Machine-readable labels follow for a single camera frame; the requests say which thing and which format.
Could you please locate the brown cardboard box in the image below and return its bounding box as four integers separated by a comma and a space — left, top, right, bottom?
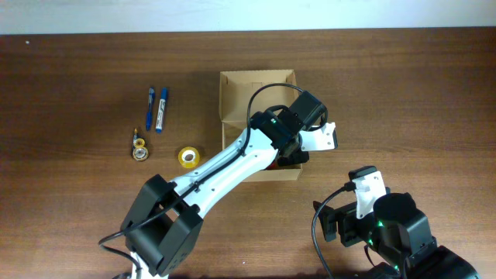
219, 70, 302, 182

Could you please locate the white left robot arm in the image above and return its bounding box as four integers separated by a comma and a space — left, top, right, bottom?
121, 91, 337, 278

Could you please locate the yellow clear tape roll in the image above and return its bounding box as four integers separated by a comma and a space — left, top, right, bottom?
177, 146, 201, 169

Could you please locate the red stapler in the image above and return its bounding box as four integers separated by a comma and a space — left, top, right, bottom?
266, 160, 277, 170

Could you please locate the black gold small tape dispenser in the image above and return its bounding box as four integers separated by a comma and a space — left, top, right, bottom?
131, 128, 150, 162

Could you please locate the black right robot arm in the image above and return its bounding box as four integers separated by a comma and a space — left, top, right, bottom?
312, 193, 481, 279

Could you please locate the blue whiteboard marker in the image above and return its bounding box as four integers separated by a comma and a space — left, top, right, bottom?
155, 88, 169, 133

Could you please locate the blue ballpoint pen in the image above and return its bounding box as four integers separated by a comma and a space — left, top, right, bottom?
145, 87, 156, 131

